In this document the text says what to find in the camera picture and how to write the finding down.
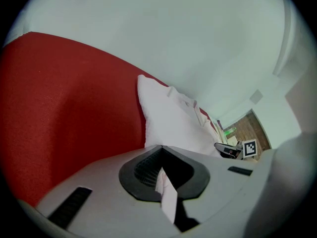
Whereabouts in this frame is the pink robe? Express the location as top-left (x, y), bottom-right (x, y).
top-left (137, 74), bottom-right (223, 224)

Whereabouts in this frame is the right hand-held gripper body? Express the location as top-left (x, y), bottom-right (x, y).
top-left (214, 139), bottom-right (258, 160)

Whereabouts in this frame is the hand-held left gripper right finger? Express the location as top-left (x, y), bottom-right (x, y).
top-left (163, 145), bottom-right (211, 200)

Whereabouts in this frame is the white wall panel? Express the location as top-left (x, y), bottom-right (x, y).
top-left (249, 89), bottom-right (264, 105)

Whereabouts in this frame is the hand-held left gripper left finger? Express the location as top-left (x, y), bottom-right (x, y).
top-left (118, 145), bottom-right (163, 203)

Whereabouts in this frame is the red tablecloth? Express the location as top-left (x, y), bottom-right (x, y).
top-left (0, 31), bottom-right (218, 208)

